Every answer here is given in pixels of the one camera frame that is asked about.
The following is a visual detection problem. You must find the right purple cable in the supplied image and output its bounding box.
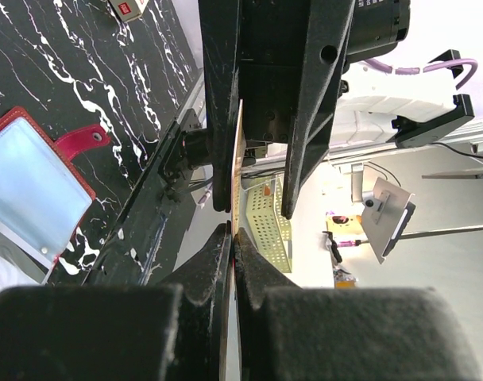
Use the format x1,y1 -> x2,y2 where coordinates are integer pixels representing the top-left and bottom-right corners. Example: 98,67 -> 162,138
360,57 -> 479,90

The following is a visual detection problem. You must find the black front mounting rail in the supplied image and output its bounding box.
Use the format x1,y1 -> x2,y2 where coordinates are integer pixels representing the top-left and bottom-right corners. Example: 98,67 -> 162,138
83,108 -> 202,286

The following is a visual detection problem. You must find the white small box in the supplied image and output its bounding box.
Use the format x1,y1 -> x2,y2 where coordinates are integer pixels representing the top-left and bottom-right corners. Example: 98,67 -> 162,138
108,0 -> 149,22

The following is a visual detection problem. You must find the red leather card holder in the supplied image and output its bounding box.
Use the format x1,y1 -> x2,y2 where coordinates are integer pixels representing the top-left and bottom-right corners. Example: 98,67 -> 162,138
0,106 -> 110,284

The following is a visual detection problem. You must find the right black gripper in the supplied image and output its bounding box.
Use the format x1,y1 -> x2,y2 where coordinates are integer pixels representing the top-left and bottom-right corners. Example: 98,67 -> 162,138
199,0 -> 411,219

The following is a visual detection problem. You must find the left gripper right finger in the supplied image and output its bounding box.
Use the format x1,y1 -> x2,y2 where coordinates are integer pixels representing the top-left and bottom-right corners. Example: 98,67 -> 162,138
234,229 -> 483,380

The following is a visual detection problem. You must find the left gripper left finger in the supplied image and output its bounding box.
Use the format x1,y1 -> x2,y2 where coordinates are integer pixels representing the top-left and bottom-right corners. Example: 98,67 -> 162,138
0,223 -> 232,380

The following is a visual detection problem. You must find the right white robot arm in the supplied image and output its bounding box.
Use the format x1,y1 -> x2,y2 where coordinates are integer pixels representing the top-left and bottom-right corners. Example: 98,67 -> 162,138
199,1 -> 476,217

